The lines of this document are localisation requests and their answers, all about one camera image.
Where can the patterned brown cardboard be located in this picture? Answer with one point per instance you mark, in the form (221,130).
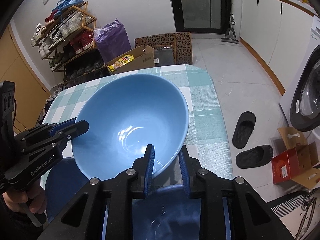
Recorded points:
(179,42)

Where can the teal plaid tablecloth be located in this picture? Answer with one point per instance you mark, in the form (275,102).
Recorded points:
(207,138)

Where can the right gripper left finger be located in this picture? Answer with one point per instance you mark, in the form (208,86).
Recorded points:
(103,209)

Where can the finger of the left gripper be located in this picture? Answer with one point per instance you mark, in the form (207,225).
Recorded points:
(40,137)
(62,125)

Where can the black white patterned rug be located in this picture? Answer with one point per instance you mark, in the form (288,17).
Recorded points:
(299,212)

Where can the black slipper lower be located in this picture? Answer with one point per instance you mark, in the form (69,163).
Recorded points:
(255,157)

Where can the left hand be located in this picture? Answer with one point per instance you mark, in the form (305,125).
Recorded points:
(36,194)

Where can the blue bowl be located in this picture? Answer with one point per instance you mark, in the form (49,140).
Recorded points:
(124,117)
(64,181)

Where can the purple bag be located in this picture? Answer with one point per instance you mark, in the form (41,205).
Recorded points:
(111,40)

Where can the blue bowl front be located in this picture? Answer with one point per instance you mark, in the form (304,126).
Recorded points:
(124,117)

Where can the open cardboard box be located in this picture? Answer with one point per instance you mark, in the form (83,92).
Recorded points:
(135,59)

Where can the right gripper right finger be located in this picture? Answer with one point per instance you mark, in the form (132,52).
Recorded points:
(230,209)

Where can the wooden shoe rack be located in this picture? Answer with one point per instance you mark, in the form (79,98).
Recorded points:
(65,36)

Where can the white kitchen cabinets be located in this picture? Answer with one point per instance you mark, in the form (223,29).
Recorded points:
(277,34)

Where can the vacuum cleaner head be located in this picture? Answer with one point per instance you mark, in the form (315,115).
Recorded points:
(230,35)

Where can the black slipper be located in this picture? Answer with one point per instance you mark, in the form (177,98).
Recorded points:
(243,129)
(255,157)

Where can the wooden door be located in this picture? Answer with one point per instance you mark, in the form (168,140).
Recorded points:
(30,95)

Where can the black glass door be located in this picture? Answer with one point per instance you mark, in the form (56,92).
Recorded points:
(201,16)

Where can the red cardboard box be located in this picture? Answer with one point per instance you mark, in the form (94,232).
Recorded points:
(298,162)

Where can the black slipper upper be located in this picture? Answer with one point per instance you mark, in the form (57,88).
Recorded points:
(243,129)

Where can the white washing machine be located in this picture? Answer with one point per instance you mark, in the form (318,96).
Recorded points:
(300,102)

